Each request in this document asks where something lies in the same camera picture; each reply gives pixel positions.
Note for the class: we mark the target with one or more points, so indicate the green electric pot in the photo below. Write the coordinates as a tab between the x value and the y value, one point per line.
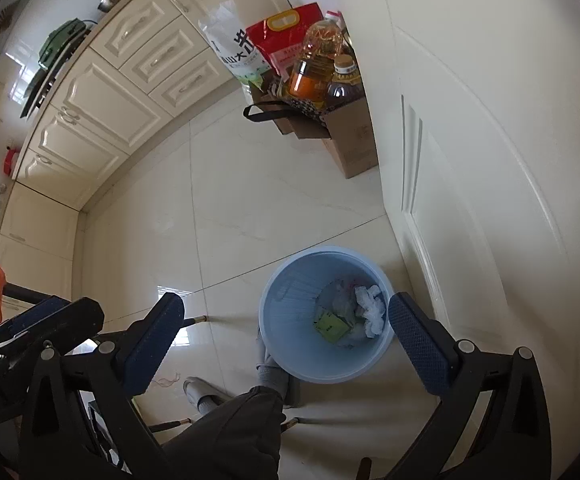
62	42

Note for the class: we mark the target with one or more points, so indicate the person's grey shoe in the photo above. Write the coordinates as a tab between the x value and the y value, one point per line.
272	375
204	395

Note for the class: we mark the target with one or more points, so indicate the white plastic bag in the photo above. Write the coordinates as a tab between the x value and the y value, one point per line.
372	310

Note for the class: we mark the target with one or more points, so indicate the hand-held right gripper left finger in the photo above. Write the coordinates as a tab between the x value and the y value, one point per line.
152	345

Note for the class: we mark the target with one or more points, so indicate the small dark oil bottle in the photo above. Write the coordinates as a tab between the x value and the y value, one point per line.
342	85

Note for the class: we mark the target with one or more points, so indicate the cream base cabinet run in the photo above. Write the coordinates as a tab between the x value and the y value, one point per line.
94	110

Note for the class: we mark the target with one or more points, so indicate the black gas stove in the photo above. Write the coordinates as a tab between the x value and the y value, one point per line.
39	90

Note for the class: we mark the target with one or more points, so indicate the person's dark trousers leg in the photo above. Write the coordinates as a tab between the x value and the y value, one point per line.
229	435

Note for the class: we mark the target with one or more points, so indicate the red plastic container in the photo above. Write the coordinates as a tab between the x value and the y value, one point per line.
10	162

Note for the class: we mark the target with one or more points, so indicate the white door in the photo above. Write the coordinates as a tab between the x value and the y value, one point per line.
470	160

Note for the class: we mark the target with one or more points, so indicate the white rice bag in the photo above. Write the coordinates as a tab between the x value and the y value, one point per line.
235	55

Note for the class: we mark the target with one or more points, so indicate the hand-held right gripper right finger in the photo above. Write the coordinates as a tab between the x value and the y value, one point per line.
417	345

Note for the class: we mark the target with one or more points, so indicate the red rice bag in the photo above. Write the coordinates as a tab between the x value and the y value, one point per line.
280	45

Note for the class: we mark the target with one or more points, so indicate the beige kitchen countertop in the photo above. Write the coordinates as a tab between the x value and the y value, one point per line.
83	50

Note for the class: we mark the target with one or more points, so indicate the large cooking oil bottle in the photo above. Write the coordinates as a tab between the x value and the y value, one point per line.
315	60

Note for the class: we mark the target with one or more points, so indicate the green white milk carton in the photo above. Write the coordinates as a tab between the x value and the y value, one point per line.
331	326

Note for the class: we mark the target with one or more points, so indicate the blue plastic trash bin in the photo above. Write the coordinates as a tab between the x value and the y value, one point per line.
295	310

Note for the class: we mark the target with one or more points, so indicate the brown cardboard box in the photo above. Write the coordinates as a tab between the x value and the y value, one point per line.
352	135

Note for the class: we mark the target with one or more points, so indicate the cream cabinet drawer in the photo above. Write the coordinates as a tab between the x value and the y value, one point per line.
134	25
189	82
162	57

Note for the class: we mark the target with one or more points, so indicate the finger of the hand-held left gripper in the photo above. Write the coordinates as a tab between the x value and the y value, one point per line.
79	317
34	312

